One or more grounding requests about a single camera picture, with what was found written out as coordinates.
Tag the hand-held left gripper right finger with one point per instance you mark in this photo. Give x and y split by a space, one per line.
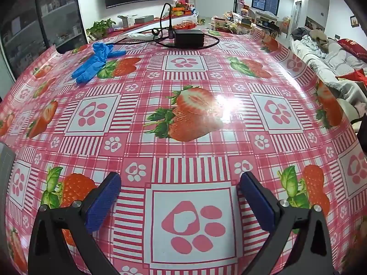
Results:
258 203

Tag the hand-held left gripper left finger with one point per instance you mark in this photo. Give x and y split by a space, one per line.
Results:
104 203

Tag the grey storage box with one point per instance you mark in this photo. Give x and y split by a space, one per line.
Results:
5 160

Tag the strawberry print tablecloth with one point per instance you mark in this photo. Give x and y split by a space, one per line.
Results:
183 163

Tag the light grey chair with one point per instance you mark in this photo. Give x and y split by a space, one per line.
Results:
351 111

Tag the blue rubber glove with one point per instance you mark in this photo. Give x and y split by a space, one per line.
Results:
89 67

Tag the red bag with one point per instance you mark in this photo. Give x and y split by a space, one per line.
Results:
355 77

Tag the light covered sofa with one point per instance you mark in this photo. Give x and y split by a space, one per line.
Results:
329 60

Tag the white plastic bag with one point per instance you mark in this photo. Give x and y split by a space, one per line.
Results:
137 35

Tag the pile of clothes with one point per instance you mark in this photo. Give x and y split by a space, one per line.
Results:
311 37

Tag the potted green plant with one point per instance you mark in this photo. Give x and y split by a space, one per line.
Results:
100 28

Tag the red cushion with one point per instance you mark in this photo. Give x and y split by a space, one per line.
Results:
354 47

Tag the open cardboard box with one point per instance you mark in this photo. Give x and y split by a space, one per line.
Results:
127 21

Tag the white console table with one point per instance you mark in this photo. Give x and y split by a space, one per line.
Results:
266 20

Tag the flat grey box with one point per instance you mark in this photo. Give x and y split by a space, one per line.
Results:
144 20

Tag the red fruit basket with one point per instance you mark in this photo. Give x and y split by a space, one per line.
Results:
186 25

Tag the glass door cabinet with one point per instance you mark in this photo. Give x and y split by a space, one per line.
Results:
43 20

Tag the dark window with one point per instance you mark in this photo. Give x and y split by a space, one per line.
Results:
265 0

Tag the orange box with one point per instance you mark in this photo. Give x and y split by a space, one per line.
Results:
179 12

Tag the small wall picture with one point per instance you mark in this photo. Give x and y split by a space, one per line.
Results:
354 21

